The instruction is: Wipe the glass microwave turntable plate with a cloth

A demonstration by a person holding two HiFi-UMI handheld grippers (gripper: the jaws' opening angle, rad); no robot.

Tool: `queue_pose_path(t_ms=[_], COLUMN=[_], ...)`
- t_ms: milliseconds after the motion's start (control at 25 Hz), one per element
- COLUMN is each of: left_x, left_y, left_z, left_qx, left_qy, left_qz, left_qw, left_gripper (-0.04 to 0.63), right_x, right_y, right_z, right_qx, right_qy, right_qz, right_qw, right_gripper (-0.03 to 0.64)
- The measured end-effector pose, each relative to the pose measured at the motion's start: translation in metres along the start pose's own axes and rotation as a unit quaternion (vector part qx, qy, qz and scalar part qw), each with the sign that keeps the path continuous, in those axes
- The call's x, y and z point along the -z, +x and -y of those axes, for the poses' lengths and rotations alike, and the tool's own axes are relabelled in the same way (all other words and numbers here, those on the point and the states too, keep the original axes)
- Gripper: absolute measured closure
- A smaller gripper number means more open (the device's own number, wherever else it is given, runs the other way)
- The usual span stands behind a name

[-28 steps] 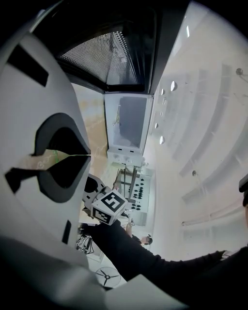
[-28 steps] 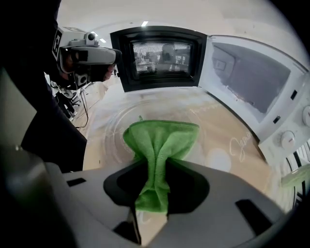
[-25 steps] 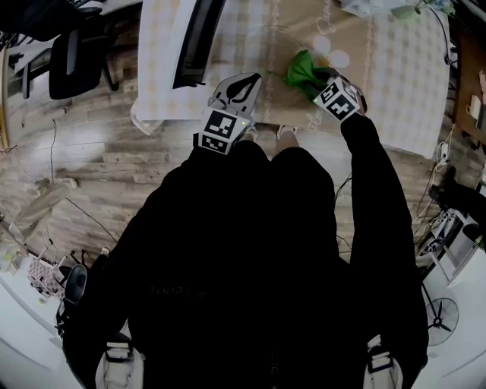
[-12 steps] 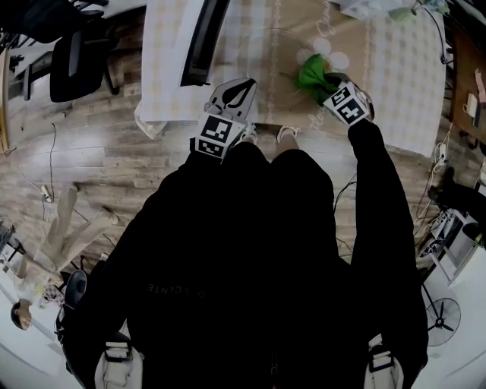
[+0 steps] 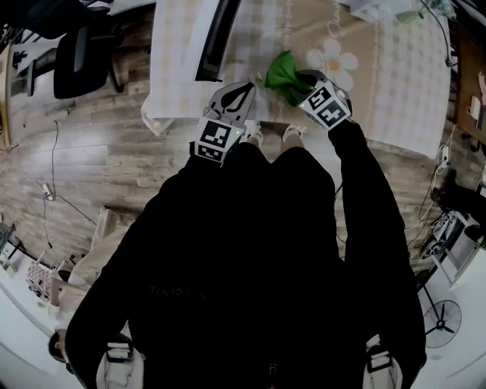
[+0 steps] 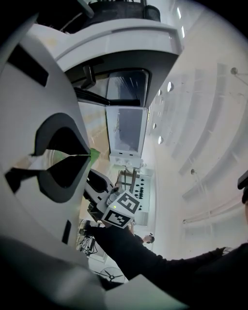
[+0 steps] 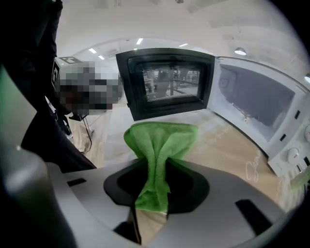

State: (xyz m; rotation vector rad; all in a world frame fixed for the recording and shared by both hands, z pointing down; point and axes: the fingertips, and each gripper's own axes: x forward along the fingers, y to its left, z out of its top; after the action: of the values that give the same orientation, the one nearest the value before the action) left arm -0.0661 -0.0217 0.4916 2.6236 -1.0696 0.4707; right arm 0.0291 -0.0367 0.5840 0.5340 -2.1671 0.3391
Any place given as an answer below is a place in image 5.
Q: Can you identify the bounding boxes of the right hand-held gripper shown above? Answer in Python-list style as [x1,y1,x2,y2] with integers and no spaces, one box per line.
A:
[295,68,354,131]

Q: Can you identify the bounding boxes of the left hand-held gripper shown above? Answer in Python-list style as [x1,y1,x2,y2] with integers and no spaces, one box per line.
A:
[189,81,257,168]

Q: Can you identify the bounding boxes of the green cloth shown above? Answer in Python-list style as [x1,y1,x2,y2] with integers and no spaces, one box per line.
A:
[248,50,316,108]

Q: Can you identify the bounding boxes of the person's left forearm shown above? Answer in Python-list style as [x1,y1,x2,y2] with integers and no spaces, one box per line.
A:
[166,151,225,198]

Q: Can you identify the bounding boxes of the person's right forearm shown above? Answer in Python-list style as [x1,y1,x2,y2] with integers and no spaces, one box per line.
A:
[327,119,384,213]

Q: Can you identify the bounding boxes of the black-windowed microwave door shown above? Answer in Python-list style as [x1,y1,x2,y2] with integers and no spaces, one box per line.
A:
[194,0,243,83]

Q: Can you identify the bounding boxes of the person's left white shoe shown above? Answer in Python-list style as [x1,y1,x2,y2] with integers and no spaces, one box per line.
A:
[242,120,264,144]

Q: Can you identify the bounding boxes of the person's white shoe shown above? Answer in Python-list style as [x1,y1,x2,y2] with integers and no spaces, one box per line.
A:
[242,120,264,144]
[282,124,307,144]

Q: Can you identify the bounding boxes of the person's right white shoe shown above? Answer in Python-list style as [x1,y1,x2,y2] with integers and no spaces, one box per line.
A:
[282,124,307,144]

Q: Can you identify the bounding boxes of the pale green vase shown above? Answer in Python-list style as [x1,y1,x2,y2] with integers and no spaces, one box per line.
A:
[396,9,425,24]

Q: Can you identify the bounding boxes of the white desk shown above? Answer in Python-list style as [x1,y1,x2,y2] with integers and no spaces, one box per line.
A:
[11,0,157,88]

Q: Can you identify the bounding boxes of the pale blue artificial flowers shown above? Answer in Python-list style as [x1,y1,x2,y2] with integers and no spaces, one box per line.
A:
[427,0,456,19]

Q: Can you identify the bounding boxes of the person's black-clothed torso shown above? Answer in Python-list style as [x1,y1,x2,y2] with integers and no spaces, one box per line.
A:
[64,125,428,389]

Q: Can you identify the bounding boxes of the dark wooden table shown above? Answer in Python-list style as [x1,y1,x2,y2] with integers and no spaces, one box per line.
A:
[453,26,486,144]

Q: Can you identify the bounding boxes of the black office chair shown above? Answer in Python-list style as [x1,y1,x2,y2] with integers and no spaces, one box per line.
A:
[52,17,126,100]
[22,0,115,39]

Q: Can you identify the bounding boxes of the black metal railing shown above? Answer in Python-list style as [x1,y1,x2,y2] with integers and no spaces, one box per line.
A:
[450,0,486,39]

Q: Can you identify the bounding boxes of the beige padded seat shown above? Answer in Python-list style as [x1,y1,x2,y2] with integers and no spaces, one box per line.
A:
[56,204,142,331]

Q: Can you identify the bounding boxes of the light wooden desk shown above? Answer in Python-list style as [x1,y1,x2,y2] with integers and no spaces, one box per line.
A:
[0,45,20,149]

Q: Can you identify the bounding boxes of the white shelf unit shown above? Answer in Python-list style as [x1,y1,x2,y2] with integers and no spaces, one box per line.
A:
[421,210,486,289]

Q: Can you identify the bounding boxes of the pink checked box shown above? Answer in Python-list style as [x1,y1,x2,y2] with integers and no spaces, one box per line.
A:
[26,261,52,297]

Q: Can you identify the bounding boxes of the black standing floor fan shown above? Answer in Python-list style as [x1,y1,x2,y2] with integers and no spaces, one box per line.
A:
[417,284,463,349]

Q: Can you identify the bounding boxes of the thin black table cable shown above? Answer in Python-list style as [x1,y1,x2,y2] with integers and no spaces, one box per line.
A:
[419,0,456,68]

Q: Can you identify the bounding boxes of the black floor cable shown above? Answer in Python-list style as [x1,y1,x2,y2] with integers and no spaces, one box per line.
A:
[49,120,98,227]

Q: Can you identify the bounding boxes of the white backpack shoulder strap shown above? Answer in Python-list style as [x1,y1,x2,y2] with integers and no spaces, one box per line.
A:
[95,340,147,389]
[364,334,403,389]

